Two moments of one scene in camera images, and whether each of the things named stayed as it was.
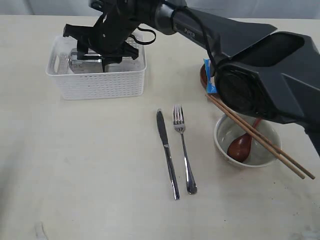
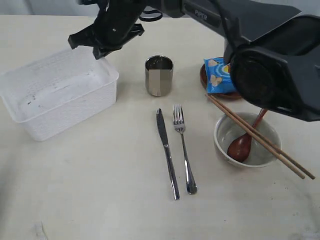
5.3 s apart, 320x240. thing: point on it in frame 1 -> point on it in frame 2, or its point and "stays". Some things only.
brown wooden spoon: [238, 150] stays
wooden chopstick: [264, 137] stays
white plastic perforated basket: [80, 86] -> [53, 93]
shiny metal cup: [78, 66] -> [159, 75]
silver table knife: [168, 153] stays
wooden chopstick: [253, 136] stays
